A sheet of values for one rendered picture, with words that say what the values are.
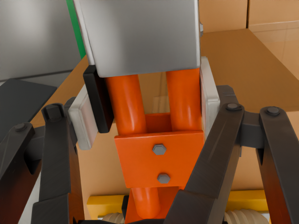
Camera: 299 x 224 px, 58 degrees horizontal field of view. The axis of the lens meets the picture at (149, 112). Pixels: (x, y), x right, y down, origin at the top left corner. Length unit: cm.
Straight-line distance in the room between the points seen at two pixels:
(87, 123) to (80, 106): 1
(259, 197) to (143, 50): 33
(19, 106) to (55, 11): 46
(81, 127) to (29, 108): 117
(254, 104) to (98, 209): 28
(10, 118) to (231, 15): 95
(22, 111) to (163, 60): 117
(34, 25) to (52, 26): 9
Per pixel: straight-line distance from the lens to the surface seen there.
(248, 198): 43
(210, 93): 15
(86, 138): 17
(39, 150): 16
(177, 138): 18
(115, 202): 44
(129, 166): 20
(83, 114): 16
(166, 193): 27
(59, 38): 139
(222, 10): 72
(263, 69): 49
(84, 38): 17
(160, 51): 15
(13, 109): 132
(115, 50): 16
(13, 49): 151
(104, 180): 44
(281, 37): 78
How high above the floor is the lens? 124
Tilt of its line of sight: 59 degrees down
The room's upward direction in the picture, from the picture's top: 172 degrees counter-clockwise
